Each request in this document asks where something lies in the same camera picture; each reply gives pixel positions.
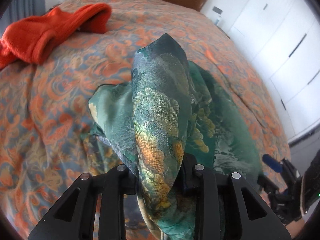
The white wardrobe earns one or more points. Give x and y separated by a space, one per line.
280 39

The orange paisley bed quilt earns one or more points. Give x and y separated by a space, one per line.
45 120

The green landscape print jacket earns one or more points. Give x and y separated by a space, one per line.
171 107

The red knit sweater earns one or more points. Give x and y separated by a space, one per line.
32 39

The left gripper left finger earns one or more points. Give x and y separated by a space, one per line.
73 214

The blue grey curtain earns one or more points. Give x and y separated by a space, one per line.
19 9

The small bottle on nightstand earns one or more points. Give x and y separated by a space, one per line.
218 19

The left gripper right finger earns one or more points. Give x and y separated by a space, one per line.
227 207

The wall switch panel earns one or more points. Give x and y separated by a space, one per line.
217 10

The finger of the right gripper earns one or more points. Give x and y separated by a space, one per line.
272 163

